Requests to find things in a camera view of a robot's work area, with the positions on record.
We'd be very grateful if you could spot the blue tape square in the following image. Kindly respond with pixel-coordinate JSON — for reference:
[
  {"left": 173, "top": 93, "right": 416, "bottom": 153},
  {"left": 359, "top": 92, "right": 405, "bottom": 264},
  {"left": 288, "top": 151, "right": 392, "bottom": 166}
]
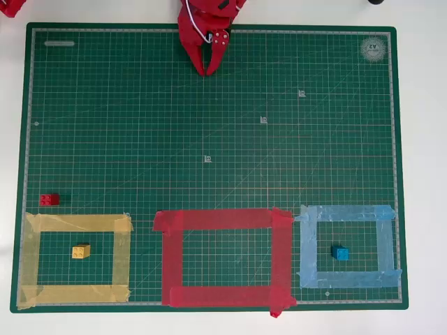
[{"left": 295, "top": 204, "right": 403, "bottom": 290}]

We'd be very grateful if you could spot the red tape square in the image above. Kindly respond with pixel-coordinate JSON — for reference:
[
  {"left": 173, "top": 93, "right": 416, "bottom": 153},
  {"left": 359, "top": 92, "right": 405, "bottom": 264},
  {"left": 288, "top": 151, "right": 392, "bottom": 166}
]
[{"left": 152, "top": 206, "right": 298, "bottom": 318}]

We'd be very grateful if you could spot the blue lego brick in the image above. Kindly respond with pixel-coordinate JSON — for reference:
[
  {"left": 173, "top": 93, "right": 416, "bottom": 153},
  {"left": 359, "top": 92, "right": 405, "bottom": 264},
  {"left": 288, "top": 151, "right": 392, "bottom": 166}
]
[{"left": 330, "top": 244, "right": 351, "bottom": 261}]

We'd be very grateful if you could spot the yellow lego brick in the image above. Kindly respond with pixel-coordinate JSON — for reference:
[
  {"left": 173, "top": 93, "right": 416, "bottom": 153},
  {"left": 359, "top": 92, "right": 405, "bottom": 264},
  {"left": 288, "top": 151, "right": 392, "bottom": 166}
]
[{"left": 71, "top": 244, "right": 91, "bottom": 260}]

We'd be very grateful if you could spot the yellow tape square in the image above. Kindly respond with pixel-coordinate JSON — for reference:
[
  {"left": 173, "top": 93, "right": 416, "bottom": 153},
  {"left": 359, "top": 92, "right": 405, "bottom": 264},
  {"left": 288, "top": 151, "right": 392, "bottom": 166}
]
[{"left": 17, "top": 211, "right": 134, "bottom": 311}]

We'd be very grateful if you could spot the green cutting mat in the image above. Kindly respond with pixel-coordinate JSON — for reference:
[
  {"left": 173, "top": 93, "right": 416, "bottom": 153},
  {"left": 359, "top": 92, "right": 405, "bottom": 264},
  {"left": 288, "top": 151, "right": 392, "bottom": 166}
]
[{"left": 9, "top": 22, "right": 409, "bottom": 314}]

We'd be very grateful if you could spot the red lego brick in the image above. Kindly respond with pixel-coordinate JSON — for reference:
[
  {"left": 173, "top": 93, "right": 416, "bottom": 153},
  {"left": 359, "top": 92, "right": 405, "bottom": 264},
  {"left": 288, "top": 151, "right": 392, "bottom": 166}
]
[{"left": 39, "top": 193, "right": 61, "bottom": 207}]

